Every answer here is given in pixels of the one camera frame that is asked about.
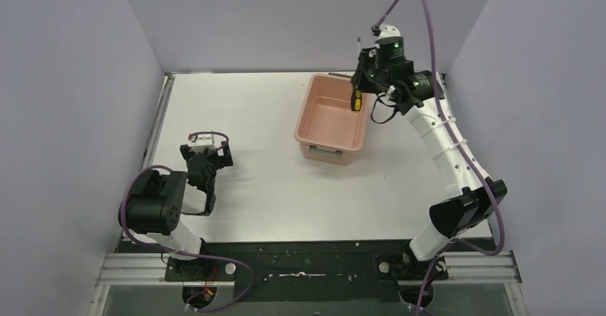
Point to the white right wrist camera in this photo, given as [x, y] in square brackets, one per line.
[384, 33]

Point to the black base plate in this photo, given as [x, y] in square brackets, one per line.
[230, 275]

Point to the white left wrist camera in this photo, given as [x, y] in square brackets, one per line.
[200, 142]

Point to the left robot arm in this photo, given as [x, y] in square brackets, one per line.
[157, 198]

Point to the black yellow screwdriver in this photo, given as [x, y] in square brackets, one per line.
[356, 97]

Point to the aluminium front rail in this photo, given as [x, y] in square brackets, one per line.
[147, 269]

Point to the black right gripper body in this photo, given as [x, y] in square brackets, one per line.
[360, 77]

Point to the pink plastic bin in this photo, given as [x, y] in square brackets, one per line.
[327, 129]

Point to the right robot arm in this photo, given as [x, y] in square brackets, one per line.
[472, 195]

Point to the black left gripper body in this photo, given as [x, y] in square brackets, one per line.
[208, 157]

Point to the aluminium side rail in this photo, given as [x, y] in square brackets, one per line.
[158, 120]

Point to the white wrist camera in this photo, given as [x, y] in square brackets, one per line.
[384, 33]
[200, 142]

